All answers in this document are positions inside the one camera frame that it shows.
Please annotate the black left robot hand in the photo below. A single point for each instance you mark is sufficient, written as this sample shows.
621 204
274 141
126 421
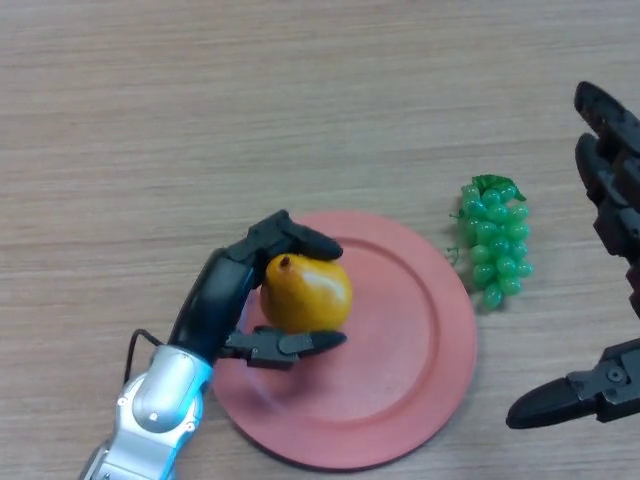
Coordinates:
210 300

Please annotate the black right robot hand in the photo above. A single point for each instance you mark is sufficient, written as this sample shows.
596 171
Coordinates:
615 200

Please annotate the yellow pear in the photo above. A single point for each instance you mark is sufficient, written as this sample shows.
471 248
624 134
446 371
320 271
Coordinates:
305 295

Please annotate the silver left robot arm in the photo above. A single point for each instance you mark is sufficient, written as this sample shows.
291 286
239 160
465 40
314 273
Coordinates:
155 400

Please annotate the pink round plate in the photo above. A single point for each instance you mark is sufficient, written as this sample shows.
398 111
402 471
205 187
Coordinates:
400 360

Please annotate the green grape bunch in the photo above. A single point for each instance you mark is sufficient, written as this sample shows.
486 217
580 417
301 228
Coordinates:
497 245

